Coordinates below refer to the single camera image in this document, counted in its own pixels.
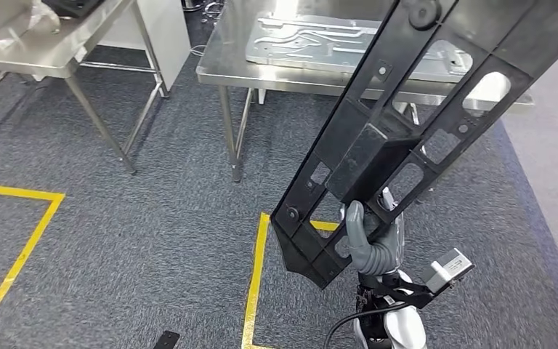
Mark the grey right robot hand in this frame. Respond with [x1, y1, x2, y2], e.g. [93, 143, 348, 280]
[339, 188, 405, 276]

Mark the black plastic plate bracket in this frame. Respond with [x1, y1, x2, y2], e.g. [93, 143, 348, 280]
[269, 0, 558, 291]

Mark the black flat robot part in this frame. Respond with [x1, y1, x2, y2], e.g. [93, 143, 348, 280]
[153, 331, 181, 349]

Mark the steel workbench table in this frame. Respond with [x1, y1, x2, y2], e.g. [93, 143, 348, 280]
[195, 0, 535, 184]

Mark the grooved aluminium plate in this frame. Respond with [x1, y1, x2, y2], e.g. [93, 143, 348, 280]
[245, 12, 474, 84]

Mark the black chrome stool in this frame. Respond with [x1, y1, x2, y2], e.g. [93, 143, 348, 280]
[181, 0, 225, 24]

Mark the white cabinet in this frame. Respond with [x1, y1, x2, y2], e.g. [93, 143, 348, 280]
[98, 0, 192, 92]

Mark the black object on table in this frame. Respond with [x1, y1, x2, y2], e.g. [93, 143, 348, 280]
[43, 0, 107, 19]

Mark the clear plastic bag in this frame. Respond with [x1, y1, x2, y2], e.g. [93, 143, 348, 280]
[0, 0, 62, 54]

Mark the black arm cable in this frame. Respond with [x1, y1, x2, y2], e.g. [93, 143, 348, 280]
[323, 302, 408, 349]

